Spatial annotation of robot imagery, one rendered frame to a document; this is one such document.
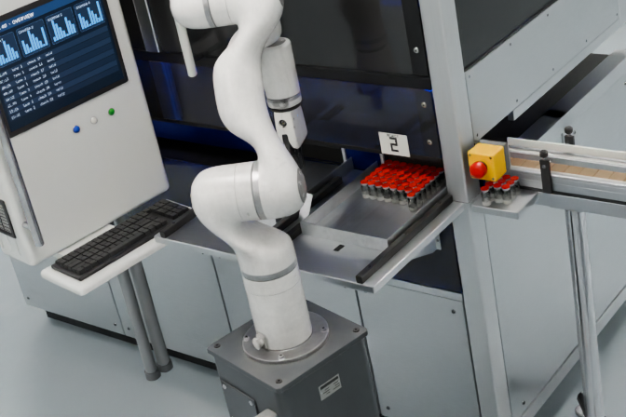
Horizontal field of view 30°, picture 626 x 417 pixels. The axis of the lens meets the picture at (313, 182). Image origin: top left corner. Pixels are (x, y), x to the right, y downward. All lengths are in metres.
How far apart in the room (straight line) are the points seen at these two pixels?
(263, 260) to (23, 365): 2.16
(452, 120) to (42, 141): 1.10
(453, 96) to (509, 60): 0.27
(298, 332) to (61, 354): 2.03
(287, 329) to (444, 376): 0.90
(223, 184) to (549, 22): 1.18
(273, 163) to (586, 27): 1.33
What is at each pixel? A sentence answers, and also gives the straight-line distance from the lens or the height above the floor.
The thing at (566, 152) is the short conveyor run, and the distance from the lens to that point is 2.93.
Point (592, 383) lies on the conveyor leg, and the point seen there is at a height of 0.29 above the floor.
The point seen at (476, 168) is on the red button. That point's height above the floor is 1.01.
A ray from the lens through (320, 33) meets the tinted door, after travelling 2.94.
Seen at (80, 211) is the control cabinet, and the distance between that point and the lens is 3.30.
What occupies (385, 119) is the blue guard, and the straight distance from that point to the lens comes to 2.92.
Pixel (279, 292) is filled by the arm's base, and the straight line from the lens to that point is 2.42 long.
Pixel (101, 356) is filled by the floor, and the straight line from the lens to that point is 4.32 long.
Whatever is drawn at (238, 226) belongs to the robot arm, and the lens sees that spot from 2.38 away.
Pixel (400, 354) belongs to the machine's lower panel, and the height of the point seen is 0.35.
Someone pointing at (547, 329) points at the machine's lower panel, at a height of 0.30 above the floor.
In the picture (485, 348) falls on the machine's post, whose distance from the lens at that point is 3.13.
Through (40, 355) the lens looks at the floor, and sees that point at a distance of 4.45.
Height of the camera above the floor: 2.26
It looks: 26 degrees down
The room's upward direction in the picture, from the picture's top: 12 degrees counter-clockwise
